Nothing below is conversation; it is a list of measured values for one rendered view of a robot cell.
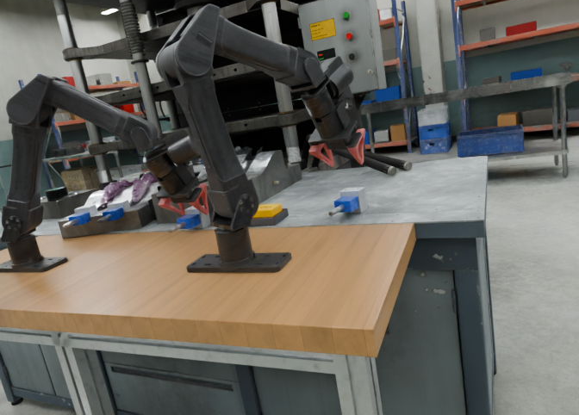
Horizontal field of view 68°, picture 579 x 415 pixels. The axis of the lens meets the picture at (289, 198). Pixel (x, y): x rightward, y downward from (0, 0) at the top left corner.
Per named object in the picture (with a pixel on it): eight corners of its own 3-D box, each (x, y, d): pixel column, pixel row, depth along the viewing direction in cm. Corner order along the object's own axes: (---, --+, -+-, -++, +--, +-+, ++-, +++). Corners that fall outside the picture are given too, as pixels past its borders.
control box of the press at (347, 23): (406, 328, 196) (364, -16, 165) (342, 324, 210) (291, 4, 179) (414, 305, 215) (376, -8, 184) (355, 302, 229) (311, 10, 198)
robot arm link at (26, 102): (163, 126, 106) (42, 68, 101) (154, 127, 97) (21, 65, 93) (144, 170, 108) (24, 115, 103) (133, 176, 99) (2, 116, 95)
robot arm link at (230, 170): (245, 208, 86) (184, 42, 76) (263, 211, 81) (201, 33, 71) (219, 222, 83) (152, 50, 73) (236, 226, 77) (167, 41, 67)
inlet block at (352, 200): (342, 226, 94) (339, 201, 93) (322, 225, 97) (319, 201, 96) (367, 208, 105) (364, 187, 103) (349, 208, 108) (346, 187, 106)
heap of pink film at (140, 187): (144, 201, 137) (138, 176, 135) (93, 207, 139) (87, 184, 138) (175, 183, 161) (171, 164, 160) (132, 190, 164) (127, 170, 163)
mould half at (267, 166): (231, 220, 116) (221, 171, 113) (158, 223, 128) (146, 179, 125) (301, 178, 160) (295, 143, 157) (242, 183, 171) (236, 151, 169)
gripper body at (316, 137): (320, 130, 102) (308, 104, 98) (359, 126, 96) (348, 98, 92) (310, 148, 98) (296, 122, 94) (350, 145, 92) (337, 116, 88)
